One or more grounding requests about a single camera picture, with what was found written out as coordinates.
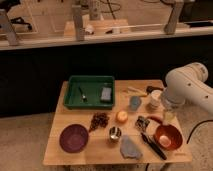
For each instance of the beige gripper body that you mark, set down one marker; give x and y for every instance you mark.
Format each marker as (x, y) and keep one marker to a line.
(168, 116)

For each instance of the grey blue sponge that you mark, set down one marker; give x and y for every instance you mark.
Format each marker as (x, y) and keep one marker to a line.
(106, 94)

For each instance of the green plastic tray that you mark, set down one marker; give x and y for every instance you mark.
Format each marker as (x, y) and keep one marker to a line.
(91, 86)

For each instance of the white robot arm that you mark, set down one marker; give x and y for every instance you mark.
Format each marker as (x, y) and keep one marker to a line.
(187, 83)

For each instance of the orange bowl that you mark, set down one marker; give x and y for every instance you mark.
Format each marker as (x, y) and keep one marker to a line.
(172, 133)

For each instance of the purple bowl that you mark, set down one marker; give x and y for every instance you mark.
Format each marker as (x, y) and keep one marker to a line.
(74, 138)

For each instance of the red chili pepper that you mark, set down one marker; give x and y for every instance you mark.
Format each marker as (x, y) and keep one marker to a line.
(155, 118)

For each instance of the white egg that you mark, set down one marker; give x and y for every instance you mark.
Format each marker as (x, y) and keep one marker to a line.
(164, 141)

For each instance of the white cup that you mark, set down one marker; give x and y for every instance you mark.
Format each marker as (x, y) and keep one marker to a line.
(155, 98)

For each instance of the metal binder clip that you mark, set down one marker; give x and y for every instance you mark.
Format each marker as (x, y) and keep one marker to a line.
(142, 123)

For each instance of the grey blue cup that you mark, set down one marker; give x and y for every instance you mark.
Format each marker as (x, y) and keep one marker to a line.
(135, 102)

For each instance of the yellow corn cob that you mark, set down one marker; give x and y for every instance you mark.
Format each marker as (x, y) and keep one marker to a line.
(135, 92)

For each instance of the orange yellow fruit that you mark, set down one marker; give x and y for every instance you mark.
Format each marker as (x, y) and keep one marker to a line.
(122, 116)

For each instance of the grey blue cloth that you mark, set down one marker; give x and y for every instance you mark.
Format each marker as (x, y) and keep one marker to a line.
(129, 149)

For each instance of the small metal cup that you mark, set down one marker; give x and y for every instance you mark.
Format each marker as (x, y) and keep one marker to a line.
(115, 134)

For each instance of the bunch of dark grapes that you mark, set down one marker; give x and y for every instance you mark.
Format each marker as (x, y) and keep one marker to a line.
(99, 120)

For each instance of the small metal spoon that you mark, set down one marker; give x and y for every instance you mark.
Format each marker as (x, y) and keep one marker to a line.
(82, 94)

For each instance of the black handled tool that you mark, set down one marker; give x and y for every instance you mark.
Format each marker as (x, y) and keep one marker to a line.
(152, 145)

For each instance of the wooden rail fixture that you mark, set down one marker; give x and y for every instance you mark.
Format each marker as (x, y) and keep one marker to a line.
(26, 24)

